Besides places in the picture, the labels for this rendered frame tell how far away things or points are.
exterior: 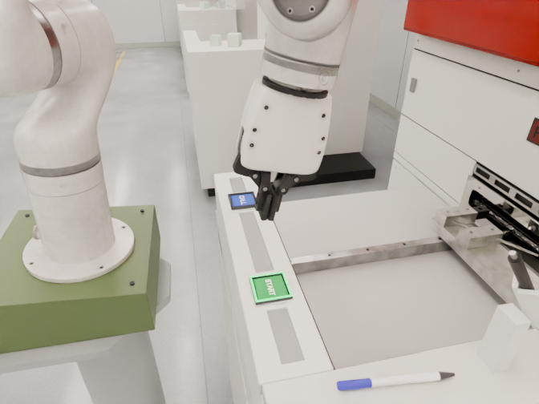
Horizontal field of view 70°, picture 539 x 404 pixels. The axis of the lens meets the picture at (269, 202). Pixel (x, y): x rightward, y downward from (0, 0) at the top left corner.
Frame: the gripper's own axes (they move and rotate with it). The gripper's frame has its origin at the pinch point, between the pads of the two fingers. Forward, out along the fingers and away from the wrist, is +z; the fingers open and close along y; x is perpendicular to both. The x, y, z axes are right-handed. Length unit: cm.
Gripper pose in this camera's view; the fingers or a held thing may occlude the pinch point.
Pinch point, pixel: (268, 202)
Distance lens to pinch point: 50.2
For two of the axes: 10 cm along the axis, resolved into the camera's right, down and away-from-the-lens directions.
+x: 2.2, 5.1, -8.3
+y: -9.6, -0.7, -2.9
